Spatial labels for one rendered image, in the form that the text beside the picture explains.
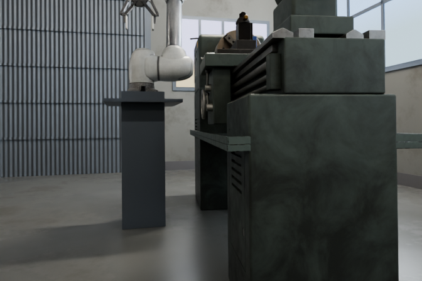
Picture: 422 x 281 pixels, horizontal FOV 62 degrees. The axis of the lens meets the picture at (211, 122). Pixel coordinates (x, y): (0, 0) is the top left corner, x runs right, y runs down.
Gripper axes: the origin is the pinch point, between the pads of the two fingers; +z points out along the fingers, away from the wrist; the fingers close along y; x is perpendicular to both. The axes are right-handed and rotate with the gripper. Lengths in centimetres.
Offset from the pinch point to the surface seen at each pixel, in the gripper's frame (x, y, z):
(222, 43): -43, -51, -3
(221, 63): 28, -39, 23
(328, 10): 82, -65, 16
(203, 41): -59, -40, -8
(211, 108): 23, -35, 44
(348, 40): 92, -66, 28
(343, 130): 92, -64, 54
